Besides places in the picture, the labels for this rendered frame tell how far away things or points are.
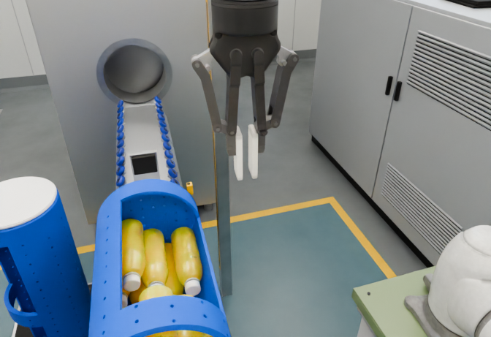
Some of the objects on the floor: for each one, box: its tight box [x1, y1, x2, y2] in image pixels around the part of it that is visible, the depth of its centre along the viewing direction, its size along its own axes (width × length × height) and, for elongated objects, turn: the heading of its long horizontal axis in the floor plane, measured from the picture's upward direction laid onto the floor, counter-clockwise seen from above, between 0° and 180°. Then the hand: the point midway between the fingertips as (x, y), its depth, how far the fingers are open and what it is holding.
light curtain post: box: [205, 0, 232, 297], centre depth 180 cm, size 6×6×170 cm
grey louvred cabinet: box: [309, 0, 491, 268], centre depth 255 cm, size 54×215×145 cm, turn 17°
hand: (245, 153), depth 53 cm, fingers closed
